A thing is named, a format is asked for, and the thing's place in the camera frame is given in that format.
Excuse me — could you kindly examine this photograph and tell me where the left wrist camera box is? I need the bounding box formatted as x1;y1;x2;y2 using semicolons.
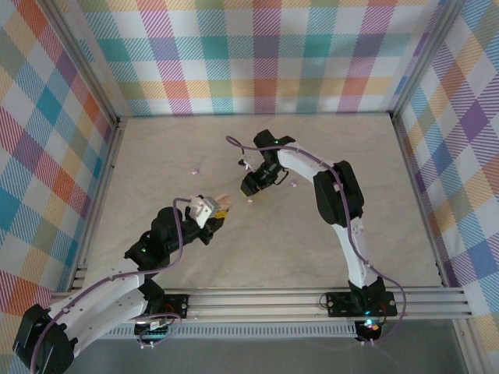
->
187;193;220;230

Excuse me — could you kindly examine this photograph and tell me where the aluminium floor side rail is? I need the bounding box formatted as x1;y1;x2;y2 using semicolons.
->
391;112;449;288
68;116;129;291

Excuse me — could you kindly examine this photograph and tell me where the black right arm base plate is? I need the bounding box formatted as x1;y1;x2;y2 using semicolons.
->
325;290;398;318

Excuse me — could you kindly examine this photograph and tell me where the aluminium frame post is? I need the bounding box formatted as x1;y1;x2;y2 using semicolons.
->
45;0;122;122
451;319;483;374
389;0;459;120

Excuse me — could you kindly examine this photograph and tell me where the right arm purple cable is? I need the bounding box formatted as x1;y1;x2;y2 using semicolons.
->
225;135;408;346

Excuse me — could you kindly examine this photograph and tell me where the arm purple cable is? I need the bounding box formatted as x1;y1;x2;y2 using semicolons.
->
225;135;408;346
30;196;194;373

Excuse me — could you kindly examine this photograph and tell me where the aluminium mounting rail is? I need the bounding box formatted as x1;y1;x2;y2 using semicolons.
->
41;287;473;323

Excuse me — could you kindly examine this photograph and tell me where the grey slotted cable duct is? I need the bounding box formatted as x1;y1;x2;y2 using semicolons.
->
62;325;359;340

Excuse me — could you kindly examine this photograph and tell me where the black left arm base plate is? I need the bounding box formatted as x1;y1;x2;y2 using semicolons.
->
118;294;191;321

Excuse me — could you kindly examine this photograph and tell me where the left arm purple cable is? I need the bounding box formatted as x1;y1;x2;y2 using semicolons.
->
30;196;194;373

